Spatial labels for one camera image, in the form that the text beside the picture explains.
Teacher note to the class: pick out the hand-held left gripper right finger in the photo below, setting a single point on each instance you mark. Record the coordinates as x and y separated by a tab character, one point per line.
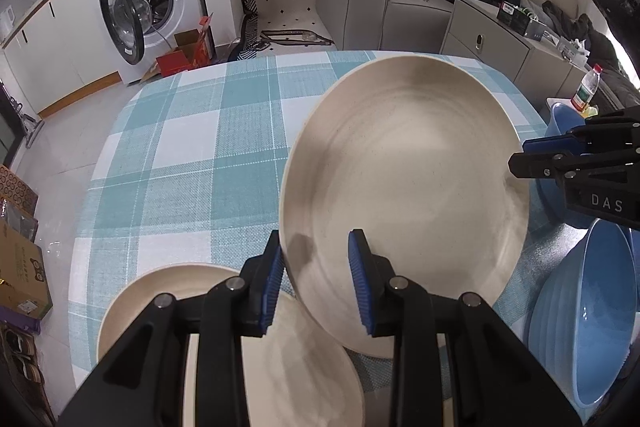
360	289

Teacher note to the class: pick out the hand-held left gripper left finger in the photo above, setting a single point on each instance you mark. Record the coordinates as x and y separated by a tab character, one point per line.
269	289

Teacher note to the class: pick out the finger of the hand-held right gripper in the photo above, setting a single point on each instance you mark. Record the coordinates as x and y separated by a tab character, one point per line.
540	166
550	144

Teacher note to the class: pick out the blue bowl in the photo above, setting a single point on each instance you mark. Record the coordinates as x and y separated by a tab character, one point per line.
585	317
634	257
560	122

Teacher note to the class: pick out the beige plate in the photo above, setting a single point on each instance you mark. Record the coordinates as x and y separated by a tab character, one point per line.
410	157
300	372

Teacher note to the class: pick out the clear water bottle red cap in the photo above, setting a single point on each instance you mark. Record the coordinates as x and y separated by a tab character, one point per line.
586	89

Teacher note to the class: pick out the white tissue pack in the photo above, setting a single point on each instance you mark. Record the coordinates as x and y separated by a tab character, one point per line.
572	52

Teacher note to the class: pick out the dark green coat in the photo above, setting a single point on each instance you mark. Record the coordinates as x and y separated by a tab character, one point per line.
600	47

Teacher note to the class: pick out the grey side cabinet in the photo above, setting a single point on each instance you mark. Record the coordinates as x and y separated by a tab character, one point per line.
490	42

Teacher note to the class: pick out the black cardboard box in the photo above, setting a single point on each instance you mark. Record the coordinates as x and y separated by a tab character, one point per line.
517	21

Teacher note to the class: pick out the red open cardboard box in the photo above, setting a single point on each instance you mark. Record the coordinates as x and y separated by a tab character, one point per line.
175	62

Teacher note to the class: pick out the brown printed cardboard box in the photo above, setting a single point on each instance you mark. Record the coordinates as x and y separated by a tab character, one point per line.
22	272

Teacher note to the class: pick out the group of assorted shoes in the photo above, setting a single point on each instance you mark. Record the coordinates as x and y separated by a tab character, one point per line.
20	357

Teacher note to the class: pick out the patterned brown cardboard box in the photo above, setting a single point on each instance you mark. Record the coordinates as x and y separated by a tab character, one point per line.
15	192

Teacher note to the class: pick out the black white patterned rug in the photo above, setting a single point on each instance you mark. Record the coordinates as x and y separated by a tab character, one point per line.
290	12

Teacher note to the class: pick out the floor mop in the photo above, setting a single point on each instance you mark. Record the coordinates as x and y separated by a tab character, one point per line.
30	127

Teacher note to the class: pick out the black framed glass door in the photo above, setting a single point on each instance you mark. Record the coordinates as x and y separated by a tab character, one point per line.
7	127

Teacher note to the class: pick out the white kitchen counter cabinet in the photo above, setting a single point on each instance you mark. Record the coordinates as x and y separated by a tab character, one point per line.
65	37

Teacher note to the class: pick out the white electric kettle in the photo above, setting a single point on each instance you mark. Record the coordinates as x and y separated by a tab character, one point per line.
5	23

